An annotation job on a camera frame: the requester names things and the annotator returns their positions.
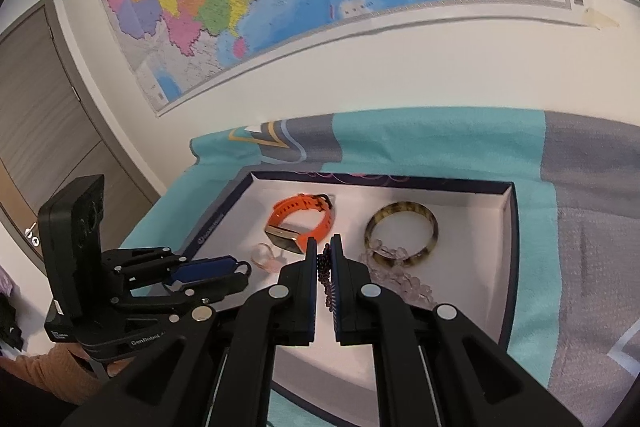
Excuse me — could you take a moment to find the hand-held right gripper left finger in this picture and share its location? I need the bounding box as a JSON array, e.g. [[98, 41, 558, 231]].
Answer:
[[62, 237, 320, 427]]

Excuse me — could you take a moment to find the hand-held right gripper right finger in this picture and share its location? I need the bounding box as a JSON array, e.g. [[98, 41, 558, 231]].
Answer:
[[330, 234, 583, 427]]

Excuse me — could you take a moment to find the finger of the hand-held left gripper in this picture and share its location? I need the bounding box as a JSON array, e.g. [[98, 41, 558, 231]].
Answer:
[[120, 276, 248, 310], [107, 247, 252, 290]]

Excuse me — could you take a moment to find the dark purple bead bracelet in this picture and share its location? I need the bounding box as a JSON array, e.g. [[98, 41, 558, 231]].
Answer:
[[316, 243, 337, 314]]

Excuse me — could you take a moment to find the pink stone ring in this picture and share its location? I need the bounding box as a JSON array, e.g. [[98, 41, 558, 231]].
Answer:
[[251, 243, 285, 274]]

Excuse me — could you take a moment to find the clear crystal bracelet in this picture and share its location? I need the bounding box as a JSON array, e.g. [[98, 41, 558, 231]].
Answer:
[[360, 238, 434, 308]]

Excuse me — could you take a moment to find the orange smartwatch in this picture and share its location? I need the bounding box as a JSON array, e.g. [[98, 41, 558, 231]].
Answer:
[[265, 193, 335, 259]]

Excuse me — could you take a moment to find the amber mottled bangle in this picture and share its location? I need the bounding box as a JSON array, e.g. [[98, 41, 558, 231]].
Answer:
[[364, 202, 439, 269]]

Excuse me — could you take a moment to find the navy shallow cardboard box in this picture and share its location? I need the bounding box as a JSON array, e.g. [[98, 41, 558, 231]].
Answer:
[[176, 169, 517, 395]]

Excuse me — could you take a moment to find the person's left forearm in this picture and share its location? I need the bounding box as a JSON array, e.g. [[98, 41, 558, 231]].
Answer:
[[15, 344, 103, 404]]

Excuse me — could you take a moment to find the dark cloth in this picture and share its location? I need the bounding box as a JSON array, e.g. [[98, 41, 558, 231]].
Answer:
[[0, 294, 25, 350]]

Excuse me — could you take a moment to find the grey-brown wooden door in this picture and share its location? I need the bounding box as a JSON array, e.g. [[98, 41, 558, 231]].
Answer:
[[0, 0, 162, 273]]

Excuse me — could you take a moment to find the person's dark clothing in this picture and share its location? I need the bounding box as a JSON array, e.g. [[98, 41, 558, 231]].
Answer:
[[0, 357, 81, 427]]

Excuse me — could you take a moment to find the teal grey printed bed sheet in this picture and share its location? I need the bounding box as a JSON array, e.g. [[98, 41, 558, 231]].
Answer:
[[117, 107, 640, 427]]

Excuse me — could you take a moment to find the clear tape strip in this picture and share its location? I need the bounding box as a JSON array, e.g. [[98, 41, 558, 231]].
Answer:
[[582, 7, 620, 30]]

